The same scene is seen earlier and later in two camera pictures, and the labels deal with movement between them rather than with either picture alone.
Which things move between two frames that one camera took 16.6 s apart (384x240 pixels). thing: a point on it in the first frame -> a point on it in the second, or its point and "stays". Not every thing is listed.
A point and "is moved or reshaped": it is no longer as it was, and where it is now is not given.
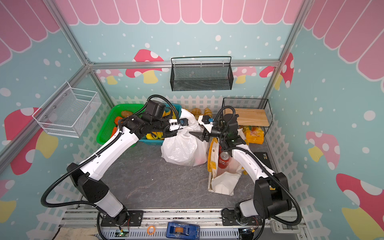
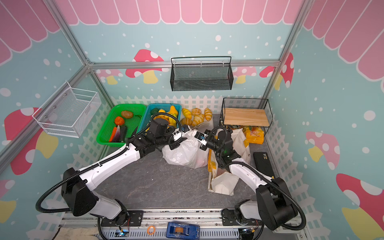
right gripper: (205, 134) -> (205, 141)
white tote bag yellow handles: (222, 180) stays
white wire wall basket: (68, 112) stays
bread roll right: (208, 112) stays
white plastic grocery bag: (184, 149) is moved or reshaped
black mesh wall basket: (201, 73) stays
